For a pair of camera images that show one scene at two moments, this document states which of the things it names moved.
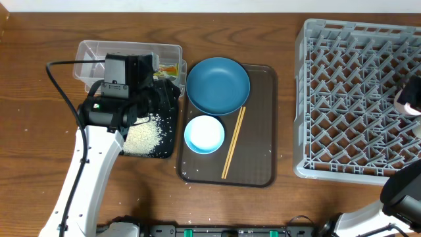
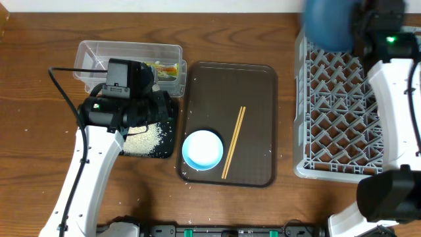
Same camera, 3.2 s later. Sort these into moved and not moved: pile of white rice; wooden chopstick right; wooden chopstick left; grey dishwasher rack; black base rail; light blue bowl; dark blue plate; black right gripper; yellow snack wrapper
Moved: dark blue plate; light blue bowl; black right gripper
Not moved: grey dishwasher rack; black base rail; pile of white rice; wooden chopstick left; wooden chopstick right; yellow snack wrapper
